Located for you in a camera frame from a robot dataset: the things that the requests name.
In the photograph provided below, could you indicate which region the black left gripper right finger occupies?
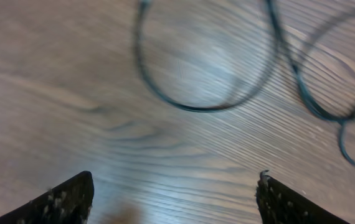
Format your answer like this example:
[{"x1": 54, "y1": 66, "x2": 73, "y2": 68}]
[{"x1": 255, "y1": 170, "x2": 348, "y2": 224}]

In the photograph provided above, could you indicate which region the black smooth usb cable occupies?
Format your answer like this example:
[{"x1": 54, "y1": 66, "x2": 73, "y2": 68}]
[{"x1": 133, "y1": 0, "x2": 283, "y2": 113}]

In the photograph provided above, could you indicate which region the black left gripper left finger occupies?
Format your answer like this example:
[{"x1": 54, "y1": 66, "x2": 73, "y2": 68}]
[{"x1": 0, "y1": 171, "x2": 94, "y2": 224}]

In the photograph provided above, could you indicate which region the black braided usb cable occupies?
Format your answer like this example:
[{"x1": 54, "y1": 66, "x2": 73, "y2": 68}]
[{"x1": 264, "y1": 0, "x2": 355, "y2": 171}]

